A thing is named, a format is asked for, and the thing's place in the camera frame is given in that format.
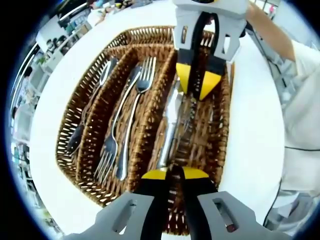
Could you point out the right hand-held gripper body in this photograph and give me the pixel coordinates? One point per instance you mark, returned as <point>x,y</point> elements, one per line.
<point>225,15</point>

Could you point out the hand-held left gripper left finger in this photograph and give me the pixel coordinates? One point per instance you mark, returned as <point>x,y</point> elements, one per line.
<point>155,200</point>

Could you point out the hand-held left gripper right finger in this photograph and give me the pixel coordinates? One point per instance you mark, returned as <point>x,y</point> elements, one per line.
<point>200,200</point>

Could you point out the brown wicker storage basket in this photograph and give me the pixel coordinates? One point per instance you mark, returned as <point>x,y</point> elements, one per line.
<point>140,140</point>

